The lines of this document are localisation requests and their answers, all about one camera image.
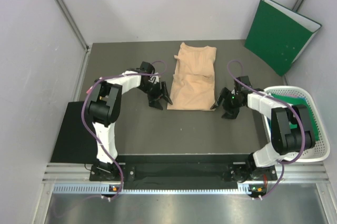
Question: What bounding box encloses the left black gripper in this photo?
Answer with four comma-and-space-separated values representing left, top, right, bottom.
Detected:
139, 81, 172, 110

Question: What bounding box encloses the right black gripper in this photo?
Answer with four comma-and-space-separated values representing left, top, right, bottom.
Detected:
211, 87, 243, 119

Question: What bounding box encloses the beige t shirt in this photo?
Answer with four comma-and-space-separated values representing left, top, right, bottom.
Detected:
167, 42, 217, 111

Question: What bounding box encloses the green ring binder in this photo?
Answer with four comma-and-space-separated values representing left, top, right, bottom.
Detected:
244, 0, 322, 76

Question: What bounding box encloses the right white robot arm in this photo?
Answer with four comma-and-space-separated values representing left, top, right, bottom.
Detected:
211, 87, 316, 180

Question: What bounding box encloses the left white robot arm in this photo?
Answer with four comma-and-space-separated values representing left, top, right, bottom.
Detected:
81, 69, 173, 181

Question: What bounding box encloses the green t shirt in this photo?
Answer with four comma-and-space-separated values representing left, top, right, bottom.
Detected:
267, 92, 321, 142

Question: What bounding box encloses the white perforated laundry basket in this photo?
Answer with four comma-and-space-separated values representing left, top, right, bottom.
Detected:
264, 85, 330, 163

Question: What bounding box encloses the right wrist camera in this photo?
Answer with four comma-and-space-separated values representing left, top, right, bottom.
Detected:
234, 76, 252, 94

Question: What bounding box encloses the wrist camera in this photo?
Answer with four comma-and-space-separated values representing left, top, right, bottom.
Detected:
234, 76, 252, 94
140, 61, 155, 74

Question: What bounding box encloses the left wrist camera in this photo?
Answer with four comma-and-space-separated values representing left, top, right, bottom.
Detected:
140, 61, 155, 74

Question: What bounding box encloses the slotted grey cable duct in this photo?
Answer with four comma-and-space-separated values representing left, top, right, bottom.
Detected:
52, 183, 265, 196

